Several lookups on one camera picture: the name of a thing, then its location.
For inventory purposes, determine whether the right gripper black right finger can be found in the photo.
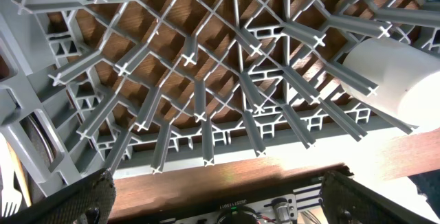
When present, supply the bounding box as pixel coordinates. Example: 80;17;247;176
319;170;432;224

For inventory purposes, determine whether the grey plastic dishwasher rack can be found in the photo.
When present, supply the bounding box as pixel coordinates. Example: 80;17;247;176
1;0;439;196

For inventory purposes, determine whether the round black tray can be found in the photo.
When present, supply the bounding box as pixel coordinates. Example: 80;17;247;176
21;113;54;203

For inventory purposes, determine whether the white plastic fork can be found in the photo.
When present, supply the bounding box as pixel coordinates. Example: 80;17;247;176
1;135;23;218

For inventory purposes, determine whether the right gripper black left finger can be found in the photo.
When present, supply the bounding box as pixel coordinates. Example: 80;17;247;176
1;169;116;224

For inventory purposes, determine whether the wooden chopstick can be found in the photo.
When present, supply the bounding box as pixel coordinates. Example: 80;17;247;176
7;144;32;207

